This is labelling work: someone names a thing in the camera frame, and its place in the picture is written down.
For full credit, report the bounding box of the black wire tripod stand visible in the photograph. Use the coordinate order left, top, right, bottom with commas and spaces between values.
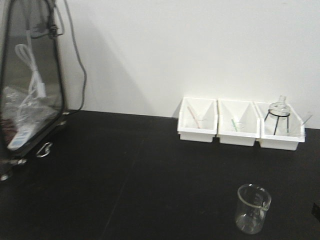
264, 109, 291, 136

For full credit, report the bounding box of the glass chamber with black frame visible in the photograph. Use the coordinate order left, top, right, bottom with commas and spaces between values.
0, 0, 66, 181

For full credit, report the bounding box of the white plastic bin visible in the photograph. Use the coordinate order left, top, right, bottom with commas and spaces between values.
217, 99, 261, 147
253, 101, 306, 151
177, 97, 218, 143

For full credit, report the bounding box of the middle white plastic bin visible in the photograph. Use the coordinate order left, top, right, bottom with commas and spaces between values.
217, 99, 261, 147

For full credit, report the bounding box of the grey cable on wall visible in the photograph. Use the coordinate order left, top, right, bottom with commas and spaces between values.
63, 0, 88, 112

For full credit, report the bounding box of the small glass dish middle bin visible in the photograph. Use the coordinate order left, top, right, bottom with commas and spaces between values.
236, 122, 245, 132

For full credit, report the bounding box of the left white plastic bin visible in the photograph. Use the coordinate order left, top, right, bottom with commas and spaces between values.
177, 97, 218, 143

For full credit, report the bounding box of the red stirring rod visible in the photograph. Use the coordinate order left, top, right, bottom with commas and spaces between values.
187, 106, 201, 129

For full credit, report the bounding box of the round glass flask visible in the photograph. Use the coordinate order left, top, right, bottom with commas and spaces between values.
268, 95, 291, 120

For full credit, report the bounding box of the white cable inside chamber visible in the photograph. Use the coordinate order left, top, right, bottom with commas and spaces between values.
14, 43, 47, 121

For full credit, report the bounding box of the right white plastic bin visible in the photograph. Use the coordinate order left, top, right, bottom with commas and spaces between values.
253, 101, 306, 151

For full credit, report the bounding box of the green stirring rod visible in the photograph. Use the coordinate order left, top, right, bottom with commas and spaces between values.
231, 119, 238, 132

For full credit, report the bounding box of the clear glass beaker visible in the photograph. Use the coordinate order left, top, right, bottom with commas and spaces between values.
234, 183, 272, 235

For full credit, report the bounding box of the metal latch ring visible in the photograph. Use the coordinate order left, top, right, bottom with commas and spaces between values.
35, 142, 53, 158

